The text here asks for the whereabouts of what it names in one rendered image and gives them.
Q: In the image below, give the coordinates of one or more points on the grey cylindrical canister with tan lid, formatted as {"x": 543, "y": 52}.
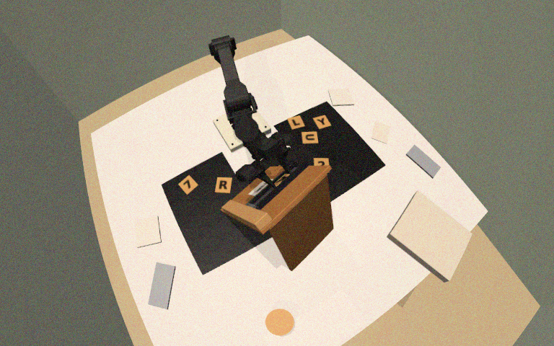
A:
{"x": 279, "y": 322}

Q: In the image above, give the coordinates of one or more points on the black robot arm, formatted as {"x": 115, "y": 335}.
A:
{"x": 238, "y": 101}

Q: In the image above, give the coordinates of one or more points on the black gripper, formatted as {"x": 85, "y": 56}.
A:
{"x": 247, "y": 171}

